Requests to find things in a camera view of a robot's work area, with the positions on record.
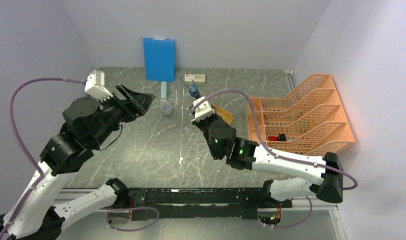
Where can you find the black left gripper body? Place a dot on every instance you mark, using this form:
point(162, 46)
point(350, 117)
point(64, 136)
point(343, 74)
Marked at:
point(115, 112)

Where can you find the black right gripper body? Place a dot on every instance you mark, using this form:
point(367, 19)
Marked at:
point(204, 125)

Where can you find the clear jar of paper clips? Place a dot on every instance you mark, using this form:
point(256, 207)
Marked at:
point(166, 108)

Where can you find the orange plastic file organizer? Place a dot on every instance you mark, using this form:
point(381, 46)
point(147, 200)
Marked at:
point(311, 116)

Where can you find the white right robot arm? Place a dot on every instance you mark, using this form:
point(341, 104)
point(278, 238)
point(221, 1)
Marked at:
point(318, 176)

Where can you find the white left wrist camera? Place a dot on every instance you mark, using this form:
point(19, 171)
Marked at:
point(95, 86)

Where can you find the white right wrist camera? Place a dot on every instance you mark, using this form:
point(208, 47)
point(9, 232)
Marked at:
point(200, 110)

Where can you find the light blue stapler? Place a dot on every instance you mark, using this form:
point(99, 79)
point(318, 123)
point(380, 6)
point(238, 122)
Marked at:
point(164, 91)

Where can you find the green and white small box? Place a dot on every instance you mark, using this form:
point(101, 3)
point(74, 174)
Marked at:
point(197, 79)

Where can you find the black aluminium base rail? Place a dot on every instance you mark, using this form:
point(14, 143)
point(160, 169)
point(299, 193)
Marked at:
point(246, 203)

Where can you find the blue upright folder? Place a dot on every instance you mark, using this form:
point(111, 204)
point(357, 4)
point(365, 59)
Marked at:
point(159, 59)

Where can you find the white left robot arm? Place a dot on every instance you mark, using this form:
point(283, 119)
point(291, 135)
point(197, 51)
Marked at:
point(35, 216)

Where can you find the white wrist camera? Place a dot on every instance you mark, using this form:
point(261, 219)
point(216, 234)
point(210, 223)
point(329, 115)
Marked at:
point(200, 110)
point(95, 86)

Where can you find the red and black object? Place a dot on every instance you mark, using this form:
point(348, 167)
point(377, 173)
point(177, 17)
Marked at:
point(277, 138)

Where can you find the navy blue card holder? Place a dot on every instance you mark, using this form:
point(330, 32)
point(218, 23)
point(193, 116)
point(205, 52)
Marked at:
point(193, 90)

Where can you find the yellow oval tray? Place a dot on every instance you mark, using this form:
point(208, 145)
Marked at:
point(225, 115)

